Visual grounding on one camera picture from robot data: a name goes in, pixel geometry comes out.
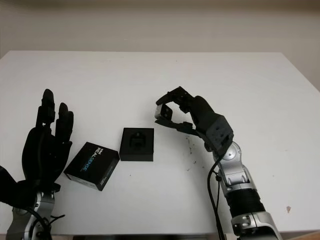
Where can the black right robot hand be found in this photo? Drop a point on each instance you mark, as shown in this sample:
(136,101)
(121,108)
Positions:
(202,112)

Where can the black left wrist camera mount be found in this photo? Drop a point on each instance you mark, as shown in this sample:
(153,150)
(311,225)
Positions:
(12,185)

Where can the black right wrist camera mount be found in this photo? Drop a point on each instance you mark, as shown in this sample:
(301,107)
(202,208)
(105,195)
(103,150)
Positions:
(220,132)

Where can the dark robot torso edge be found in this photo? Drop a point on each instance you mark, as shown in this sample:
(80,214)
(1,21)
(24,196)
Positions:
(140,237)

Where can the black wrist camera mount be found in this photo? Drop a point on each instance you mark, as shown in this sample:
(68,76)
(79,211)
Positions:
(12,185)
(220,132)

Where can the black RealSense box lid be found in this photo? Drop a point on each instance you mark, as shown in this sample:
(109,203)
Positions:
(87,162)

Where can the black box base with insert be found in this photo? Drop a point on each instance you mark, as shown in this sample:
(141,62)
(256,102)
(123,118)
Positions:
(125,155)

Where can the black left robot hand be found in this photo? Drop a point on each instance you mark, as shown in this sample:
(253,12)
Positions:
(40,150)

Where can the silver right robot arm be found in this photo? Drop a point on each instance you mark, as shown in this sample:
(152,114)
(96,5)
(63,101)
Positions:
(240,180)

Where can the small silver camera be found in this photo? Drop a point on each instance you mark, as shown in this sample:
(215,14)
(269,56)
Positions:
(163,112)

